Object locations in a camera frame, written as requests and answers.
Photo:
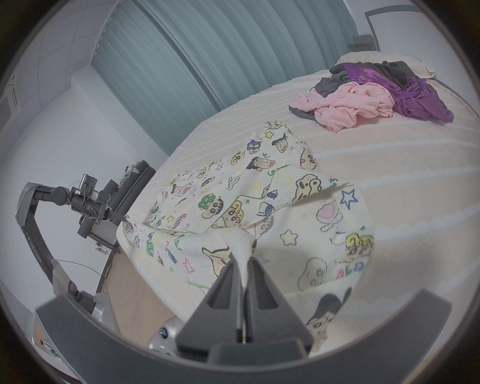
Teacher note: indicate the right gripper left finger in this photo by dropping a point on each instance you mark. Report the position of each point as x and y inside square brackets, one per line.
[217, 311]

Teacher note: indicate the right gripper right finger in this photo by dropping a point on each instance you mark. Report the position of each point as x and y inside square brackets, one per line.
[268, 311]

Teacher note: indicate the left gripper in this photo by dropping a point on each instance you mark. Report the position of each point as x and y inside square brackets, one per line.
[92, 212]

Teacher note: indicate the white printed pyjama top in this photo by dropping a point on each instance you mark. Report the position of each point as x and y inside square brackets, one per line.
[300, 225]

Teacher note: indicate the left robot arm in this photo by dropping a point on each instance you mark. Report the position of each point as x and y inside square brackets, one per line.
[41, 240]

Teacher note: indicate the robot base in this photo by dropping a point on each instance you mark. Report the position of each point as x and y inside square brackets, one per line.
[100, 305]

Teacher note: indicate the bed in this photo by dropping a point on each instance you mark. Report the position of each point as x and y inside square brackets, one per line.
[412, 168]

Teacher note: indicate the pile of clothes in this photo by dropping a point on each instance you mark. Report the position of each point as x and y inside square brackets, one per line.
[348, 105]

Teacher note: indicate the black chest of drawers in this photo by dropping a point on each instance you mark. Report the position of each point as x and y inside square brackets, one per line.
[140, 185]

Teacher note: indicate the small heap of cloths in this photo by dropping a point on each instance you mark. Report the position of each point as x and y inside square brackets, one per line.
[132, 168]

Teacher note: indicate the blue-green curtain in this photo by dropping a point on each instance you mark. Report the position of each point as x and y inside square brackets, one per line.
[225, 48]

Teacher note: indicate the cream pillow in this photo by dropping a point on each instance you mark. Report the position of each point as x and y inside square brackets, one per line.
[360, 57]

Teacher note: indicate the grey bedside table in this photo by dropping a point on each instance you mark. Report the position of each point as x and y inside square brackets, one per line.
[363, 42]

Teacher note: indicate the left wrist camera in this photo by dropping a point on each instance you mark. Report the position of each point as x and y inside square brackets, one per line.
[89, 185]

